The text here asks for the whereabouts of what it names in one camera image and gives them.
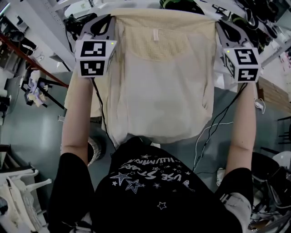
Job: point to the white ornate dressing table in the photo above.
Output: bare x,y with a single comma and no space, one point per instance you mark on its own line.
20,195

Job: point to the pile of white cloth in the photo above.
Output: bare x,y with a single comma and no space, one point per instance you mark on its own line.
36,88

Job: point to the open grey shell backpack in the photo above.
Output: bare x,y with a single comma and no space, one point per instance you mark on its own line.
270,177

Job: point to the wooden coat stand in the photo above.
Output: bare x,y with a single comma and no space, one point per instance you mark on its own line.
34,64

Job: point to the black star print t-shirt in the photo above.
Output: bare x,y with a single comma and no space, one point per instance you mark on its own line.
147,195

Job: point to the brown cardboard sheet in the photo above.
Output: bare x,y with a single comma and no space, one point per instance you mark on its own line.
272,91

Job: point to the person's right forearm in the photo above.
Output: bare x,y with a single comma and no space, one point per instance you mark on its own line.
242,127

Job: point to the cream yellow shirt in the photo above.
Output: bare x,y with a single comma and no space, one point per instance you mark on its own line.
159,91

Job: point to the black stool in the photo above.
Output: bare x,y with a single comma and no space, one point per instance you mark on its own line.
54,100

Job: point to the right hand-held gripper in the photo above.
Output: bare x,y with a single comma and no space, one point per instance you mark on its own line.
243,63

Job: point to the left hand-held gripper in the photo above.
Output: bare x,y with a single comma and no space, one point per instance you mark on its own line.
95,58

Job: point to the white woven laundry basket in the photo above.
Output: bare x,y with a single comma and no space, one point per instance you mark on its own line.
98,148

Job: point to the person's left forearm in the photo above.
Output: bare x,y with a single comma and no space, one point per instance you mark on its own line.
77,118

